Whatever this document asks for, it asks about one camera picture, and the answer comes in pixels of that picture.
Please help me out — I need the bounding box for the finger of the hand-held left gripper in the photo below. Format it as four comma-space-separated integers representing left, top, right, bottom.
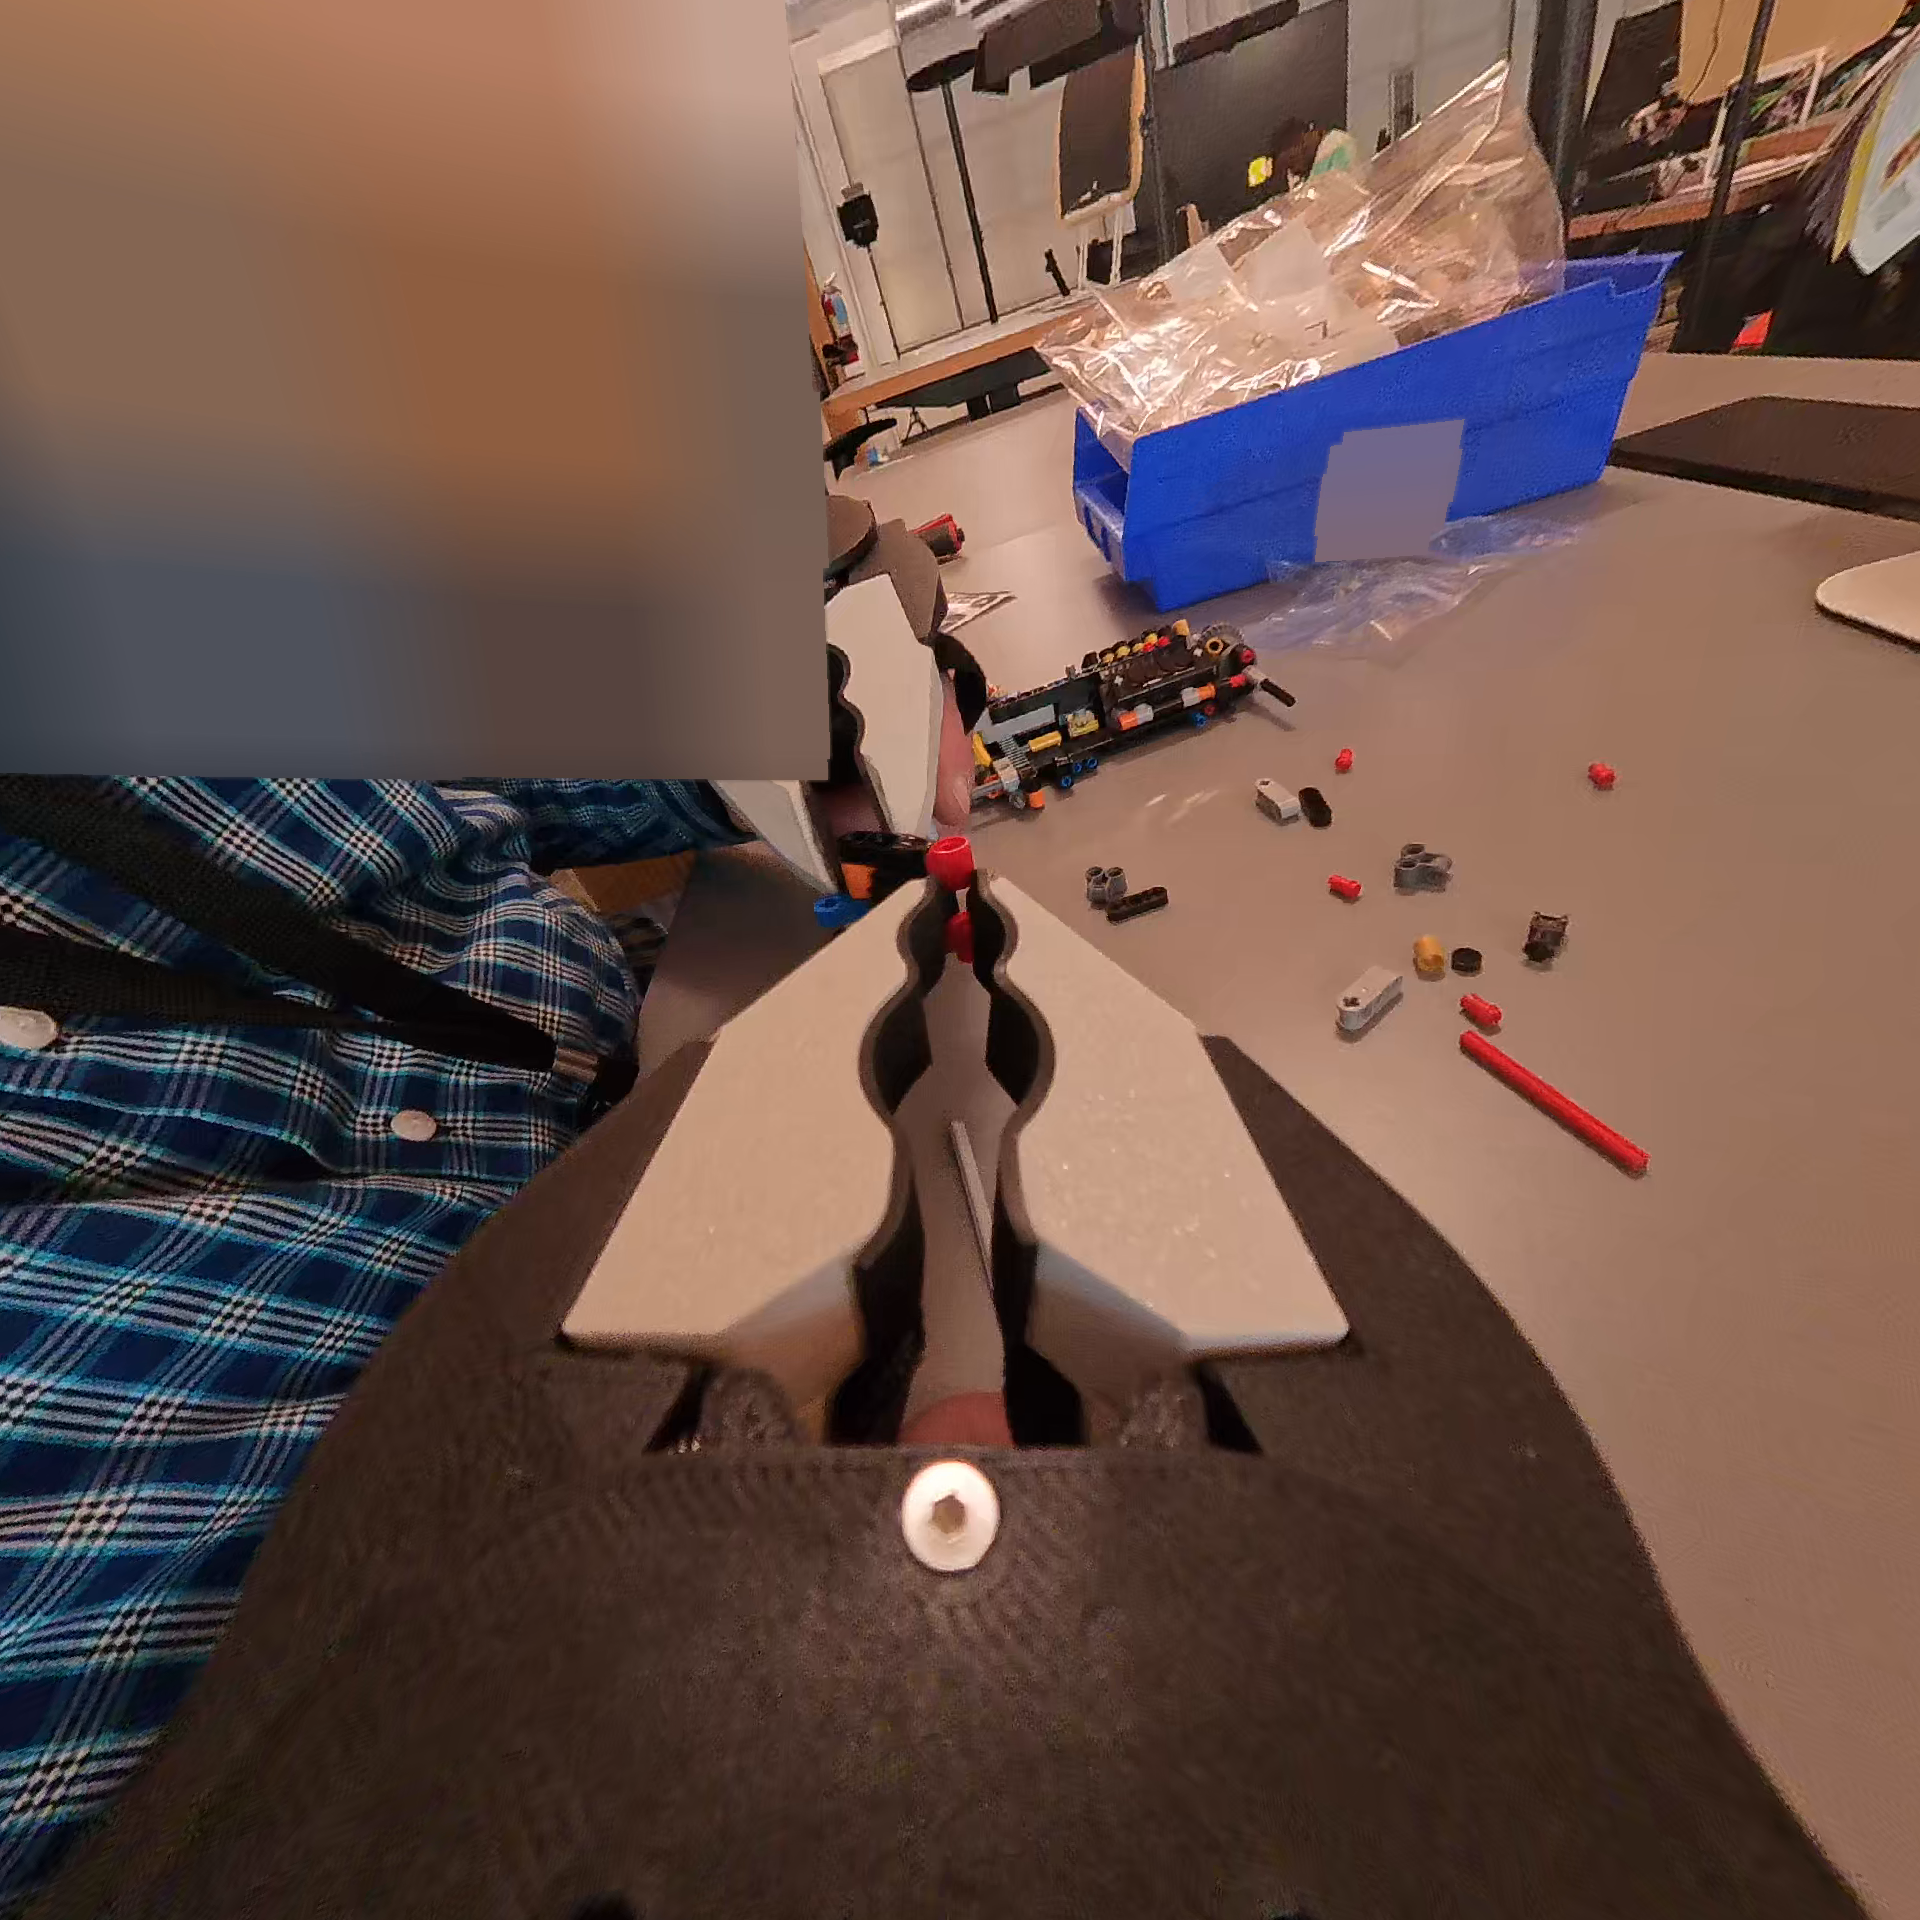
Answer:
708, 776, 846, 902
824, 574, 951, 840

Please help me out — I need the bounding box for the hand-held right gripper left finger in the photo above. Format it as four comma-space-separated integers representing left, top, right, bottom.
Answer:
559, 873, 944, 1449

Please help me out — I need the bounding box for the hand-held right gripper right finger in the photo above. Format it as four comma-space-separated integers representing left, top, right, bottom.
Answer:
963, 873, 1353, 1449

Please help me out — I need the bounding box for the black lego gear assembly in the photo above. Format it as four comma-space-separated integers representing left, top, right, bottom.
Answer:
814, 824, 984, 965

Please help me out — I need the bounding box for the long grey lego axle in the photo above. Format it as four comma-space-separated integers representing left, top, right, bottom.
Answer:
947, 1118, 996, 1296

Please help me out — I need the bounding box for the long red lego axle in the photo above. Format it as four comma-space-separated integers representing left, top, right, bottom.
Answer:
1457, 1030, 1653, 1177

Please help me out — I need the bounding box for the blue plastic bin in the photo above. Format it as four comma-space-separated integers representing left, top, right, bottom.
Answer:
1071, 252, 1683, 596

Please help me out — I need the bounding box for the black studio light stand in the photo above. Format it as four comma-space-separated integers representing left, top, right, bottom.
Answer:
900, 0, 1152, 326

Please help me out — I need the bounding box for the clear plastic bag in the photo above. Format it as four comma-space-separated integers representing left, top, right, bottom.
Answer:
1240, 510, 1579, 655

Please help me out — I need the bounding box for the pile of clear plastic bags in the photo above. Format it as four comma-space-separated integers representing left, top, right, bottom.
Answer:
1035, 60, 1569, 436

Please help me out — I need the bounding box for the person's plaid shirt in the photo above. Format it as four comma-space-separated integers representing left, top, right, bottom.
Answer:
0, 776, 752, 1892

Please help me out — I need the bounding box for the large black monitor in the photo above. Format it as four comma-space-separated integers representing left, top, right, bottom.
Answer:
1152, 0, 1353, 226

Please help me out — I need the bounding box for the wooden table with black legs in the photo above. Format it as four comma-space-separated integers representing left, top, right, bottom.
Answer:
1567, 111, 1920, 358

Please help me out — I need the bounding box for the dark flat box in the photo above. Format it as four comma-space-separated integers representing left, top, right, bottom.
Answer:
1607, 393, 1920, 526

